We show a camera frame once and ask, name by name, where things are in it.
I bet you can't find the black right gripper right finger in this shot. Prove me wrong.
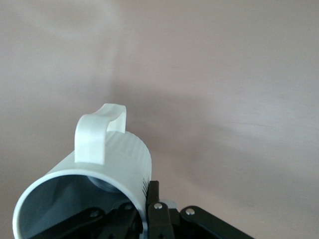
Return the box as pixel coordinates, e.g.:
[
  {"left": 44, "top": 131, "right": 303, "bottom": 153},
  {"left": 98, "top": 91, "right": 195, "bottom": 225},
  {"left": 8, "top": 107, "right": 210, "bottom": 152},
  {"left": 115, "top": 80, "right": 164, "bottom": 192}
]
[{"left": 146, "top": 180, "right": 257, "bottom": 239}]

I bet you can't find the white cup with handle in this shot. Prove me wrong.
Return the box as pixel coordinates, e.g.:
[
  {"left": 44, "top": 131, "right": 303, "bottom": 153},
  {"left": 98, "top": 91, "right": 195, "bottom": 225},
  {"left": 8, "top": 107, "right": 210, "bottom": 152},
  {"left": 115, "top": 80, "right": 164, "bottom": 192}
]
[{"left": 11, "top": 102, "right": 152, "bottom": 239}]

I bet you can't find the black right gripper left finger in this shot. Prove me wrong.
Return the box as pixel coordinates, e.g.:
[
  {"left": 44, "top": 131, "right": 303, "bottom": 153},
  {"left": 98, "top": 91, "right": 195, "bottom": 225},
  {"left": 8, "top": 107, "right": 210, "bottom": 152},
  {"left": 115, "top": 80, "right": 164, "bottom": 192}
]
[{"left": 37, "top": 201, "right": 145, "bottom": 239}]

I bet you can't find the brown table cloth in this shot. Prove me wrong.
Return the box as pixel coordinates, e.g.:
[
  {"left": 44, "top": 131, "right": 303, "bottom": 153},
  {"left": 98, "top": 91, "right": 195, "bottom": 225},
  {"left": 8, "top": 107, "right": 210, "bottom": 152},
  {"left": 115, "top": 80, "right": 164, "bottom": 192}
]
[{"left": 0, "top": 0, "right": 319, "bottom": 239}]

